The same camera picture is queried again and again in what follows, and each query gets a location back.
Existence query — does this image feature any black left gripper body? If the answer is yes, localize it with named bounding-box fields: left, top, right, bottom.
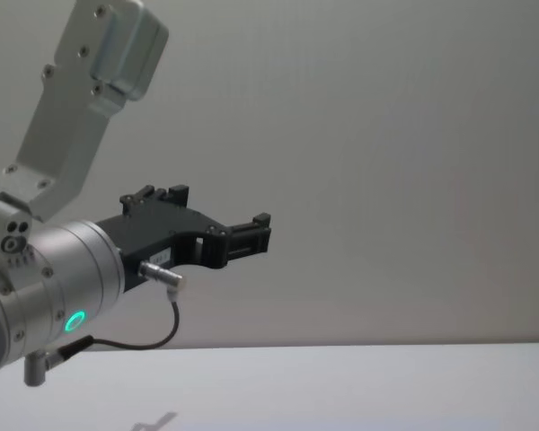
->
left=95, top=205, right=230, bottom=292

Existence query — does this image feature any white curtain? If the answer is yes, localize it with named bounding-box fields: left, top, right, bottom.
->
left=0, top=0, right=539, bottom=352

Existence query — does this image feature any white table cloth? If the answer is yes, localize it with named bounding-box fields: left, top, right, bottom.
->
left=0, top=342, right=539, bottom=431

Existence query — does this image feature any thin dark gripper cable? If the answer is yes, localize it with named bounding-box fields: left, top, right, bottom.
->
left=22, top=260, right=189, bottom=388

